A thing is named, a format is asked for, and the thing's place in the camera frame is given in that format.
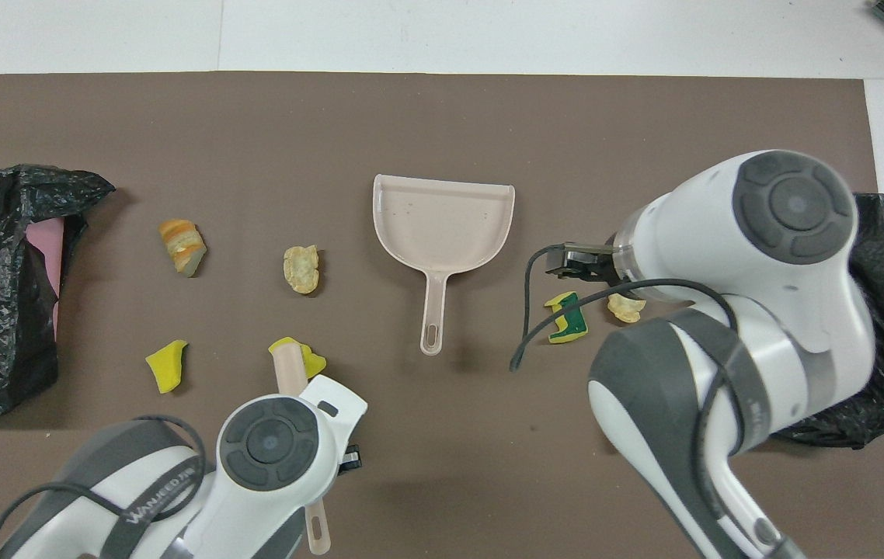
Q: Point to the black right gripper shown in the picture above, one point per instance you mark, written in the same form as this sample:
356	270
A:
593	264

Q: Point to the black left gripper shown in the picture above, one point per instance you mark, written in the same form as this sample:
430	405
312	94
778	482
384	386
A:
349	460

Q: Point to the notched green yellow sponge piece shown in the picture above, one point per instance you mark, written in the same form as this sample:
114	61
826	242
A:
569	320

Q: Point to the yellow green sponge chunk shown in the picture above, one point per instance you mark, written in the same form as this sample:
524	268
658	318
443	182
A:
313	363

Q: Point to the beige hand brush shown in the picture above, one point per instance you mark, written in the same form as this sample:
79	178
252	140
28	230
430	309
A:
290	369

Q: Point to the beige plastic dustpan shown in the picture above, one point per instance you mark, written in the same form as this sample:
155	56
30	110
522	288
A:
442	225

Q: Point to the pale yellow sponge lump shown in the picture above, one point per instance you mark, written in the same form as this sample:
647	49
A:
301	269

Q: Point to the yellow green sponge wedge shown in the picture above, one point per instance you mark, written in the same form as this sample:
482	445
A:
166	369

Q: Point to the orange white striped sponge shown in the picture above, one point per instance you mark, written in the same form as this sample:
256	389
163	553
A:
182	247

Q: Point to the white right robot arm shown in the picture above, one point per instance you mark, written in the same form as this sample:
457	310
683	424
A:
760	310

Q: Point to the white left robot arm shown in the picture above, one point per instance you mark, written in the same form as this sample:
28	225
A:
255	481

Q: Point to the pale yellow crumpled sponge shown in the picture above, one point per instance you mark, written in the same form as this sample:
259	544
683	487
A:
627	309

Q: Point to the brown table mat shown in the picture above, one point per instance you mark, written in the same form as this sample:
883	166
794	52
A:
411	116

